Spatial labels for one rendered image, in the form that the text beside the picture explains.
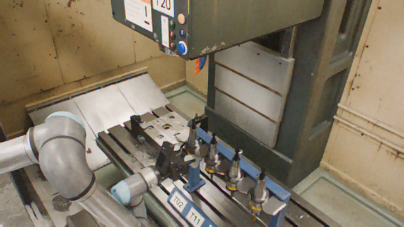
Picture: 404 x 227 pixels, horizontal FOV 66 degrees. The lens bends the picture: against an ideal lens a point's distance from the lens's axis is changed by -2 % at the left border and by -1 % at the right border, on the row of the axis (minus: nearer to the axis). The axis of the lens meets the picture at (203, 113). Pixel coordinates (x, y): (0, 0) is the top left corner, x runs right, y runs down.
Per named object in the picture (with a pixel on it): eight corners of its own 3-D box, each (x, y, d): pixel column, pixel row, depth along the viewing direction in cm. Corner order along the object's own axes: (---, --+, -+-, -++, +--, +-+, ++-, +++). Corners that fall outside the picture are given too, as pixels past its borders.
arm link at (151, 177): (136, 168, 112) (148, 181, 107) (146, 161, 114) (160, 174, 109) (138, 182, 116) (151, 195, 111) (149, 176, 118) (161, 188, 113)
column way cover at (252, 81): (271, 151, 167) (288, 62, 137) (211, 111, 196) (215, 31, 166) (277, 147, 169) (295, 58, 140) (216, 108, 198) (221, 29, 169)
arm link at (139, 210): (128, 236, 111) (122, 217, 105) (125, 211, 120) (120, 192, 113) (149, 230, 113) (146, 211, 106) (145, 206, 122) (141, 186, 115)
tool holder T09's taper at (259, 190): (269, 193, 100) (272, 178, 96) (259, 200, 98) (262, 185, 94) (258, 185, 103) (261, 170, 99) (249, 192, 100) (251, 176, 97)
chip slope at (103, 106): (78, 203, 169) (67, 168, 155) (38, 141, 210) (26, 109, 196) (202, 138, 218) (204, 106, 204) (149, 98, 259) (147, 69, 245)
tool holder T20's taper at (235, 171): (243, 173, 107) (245, 158, 103) (235, 180, 105) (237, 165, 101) (233, 166, 110) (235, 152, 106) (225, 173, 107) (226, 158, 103)
